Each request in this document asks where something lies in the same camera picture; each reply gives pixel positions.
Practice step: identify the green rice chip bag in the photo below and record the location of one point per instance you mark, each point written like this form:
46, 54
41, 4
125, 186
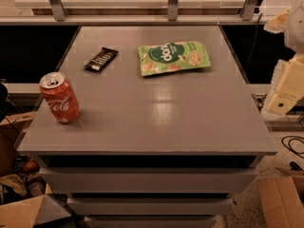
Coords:
171, 57

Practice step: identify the black chocolate bar wrapper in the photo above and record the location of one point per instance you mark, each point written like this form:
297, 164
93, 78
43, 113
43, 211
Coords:
101, 60

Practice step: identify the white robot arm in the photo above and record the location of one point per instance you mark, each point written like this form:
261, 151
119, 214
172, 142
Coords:
291, 23

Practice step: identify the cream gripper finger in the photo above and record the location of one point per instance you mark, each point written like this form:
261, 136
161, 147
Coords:
287, 86

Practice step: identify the red coke can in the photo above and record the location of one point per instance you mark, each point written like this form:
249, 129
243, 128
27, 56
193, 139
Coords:
60, 97

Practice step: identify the cardboard box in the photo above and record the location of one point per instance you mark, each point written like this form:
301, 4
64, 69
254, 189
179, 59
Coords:
282, 200
38, 212

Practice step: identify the cardboard box right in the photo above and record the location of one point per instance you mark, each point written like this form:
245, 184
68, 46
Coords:
282, 200

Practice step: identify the cardboard box left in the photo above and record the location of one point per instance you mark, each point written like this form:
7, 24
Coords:
38, 212

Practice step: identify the metal railing frame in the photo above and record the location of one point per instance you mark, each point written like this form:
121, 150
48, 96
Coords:
53, 12

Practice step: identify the grey drawer cabinet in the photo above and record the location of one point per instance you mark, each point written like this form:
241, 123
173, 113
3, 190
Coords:
167, 151

